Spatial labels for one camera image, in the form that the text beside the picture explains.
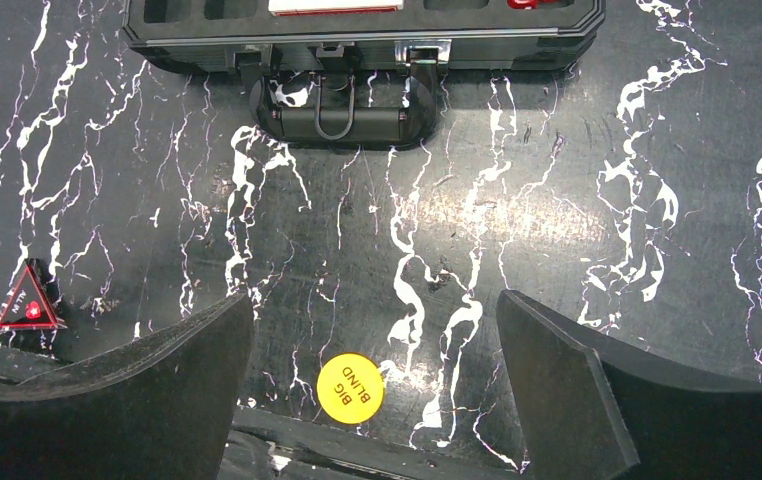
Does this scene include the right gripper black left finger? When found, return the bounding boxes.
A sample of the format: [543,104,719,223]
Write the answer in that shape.
[0,295,253,479]

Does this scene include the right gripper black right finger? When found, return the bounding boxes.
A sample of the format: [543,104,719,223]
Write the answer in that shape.
[496,292,762,479]

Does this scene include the red all-in triangle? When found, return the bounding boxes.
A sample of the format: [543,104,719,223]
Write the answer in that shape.
[0,259,66,331]

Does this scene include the yellow big blind button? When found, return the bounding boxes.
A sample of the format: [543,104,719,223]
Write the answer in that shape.
[316,352,385,425]

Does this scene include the black poker set case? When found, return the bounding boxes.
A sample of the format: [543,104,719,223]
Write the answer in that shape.
[122,1,606,149]

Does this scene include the red dice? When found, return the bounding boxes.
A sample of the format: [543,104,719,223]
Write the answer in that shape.
[507,0,552,10]

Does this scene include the red playing card deck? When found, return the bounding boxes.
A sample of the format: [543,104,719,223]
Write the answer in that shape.
[268,0,405,16]

